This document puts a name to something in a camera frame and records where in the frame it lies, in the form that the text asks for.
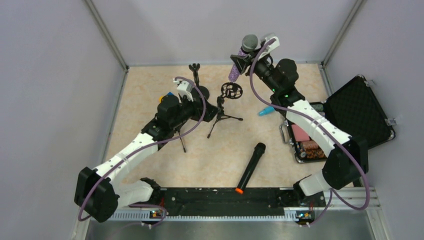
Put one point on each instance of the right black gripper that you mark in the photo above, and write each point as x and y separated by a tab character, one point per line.
240	61

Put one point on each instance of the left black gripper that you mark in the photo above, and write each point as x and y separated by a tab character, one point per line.
210	110

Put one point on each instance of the round base clamp stand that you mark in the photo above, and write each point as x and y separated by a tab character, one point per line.
194	67

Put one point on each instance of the purple glitter microphone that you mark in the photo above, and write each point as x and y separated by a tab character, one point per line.
241	60

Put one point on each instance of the tripod stand with clip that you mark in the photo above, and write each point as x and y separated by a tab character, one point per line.
181	140

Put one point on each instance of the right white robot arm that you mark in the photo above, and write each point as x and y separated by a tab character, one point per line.
346	155

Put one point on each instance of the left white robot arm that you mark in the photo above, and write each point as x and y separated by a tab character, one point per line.
100	192

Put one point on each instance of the blue plastic tube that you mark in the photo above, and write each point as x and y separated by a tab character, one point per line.
267	110

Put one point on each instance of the black microphone orange end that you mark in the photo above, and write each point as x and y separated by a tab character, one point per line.
258	152

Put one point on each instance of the pink block in case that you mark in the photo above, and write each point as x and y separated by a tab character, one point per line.
299	134

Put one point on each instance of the poker chip stacks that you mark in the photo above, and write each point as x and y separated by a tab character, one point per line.
310	150

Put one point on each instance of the open black carrying case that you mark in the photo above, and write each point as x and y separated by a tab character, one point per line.
354	109

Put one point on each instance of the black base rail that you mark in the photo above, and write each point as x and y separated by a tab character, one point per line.
225	204

